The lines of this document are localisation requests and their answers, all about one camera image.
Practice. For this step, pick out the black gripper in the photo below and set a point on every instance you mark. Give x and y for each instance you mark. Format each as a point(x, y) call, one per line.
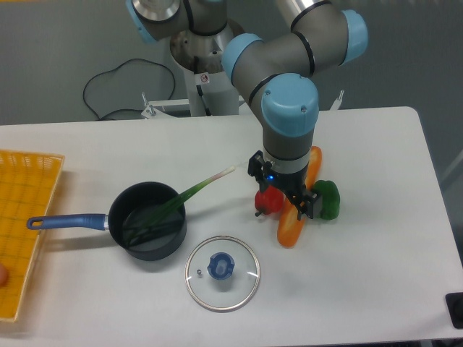
point(288, 176)

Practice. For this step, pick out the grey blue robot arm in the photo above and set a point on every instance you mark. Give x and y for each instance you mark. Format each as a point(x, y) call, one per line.
point(223, 65)

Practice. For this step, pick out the glass pot lid blue knob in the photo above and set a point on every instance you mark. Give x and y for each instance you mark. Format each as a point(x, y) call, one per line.
point(222, 274)

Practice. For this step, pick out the red bell pepper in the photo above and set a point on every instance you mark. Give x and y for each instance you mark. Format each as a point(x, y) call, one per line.
point(275, 199)

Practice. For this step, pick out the green bell pepper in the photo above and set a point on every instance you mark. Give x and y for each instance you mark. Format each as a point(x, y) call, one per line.
point(331, 199)

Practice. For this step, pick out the green spring onion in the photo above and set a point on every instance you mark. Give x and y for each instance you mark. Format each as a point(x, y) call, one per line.
point(156, 223)

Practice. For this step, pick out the yellow woven basket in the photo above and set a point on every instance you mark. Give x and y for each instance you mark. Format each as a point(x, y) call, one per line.
point(28, 183)

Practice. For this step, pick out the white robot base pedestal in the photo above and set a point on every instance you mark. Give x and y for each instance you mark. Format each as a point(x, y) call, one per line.
point(199, 52)

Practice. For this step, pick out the black saucepan blue handle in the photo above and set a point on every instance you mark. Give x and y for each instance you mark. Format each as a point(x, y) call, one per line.
point(133, 204)

